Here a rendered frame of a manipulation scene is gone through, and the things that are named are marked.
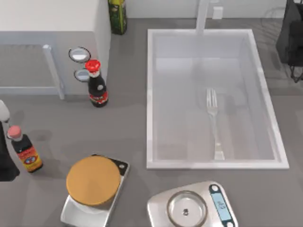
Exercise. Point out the white sink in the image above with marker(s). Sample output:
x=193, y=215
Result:
x=151, y=99

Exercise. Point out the silver scale with orange plate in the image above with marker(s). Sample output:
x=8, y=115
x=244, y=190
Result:
x=92, y=182

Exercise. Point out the silver scale with blue display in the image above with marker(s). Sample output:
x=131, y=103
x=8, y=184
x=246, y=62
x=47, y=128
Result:
x=189, y=208

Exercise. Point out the small round microwave knob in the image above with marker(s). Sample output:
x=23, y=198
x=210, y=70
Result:
x=81, y=74

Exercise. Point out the dark bottle with pink cap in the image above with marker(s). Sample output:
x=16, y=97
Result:
x=27, y=153

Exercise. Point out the tall white tap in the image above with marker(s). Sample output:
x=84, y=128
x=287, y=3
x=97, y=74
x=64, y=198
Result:
x=201, y=19

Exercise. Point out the silver fork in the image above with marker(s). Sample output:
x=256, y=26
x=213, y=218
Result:
x=213, y=113

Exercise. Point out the dark bottle with red cap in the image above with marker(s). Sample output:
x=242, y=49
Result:
x=97, y=87

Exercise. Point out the pale grey rounded box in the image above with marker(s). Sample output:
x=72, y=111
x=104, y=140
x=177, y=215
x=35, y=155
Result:
x=3, y=112

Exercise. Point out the large round microwave knob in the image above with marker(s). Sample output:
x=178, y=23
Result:
x=79, y=55

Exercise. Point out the pale microwave oven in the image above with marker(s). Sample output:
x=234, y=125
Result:
x=28, y=21

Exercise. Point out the green bottle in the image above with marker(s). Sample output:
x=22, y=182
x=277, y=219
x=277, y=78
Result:
x=117, y=19

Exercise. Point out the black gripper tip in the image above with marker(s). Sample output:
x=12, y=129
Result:
x=6, y=160

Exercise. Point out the small white wall block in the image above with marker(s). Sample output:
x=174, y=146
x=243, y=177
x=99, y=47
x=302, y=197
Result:
x=217, y=12

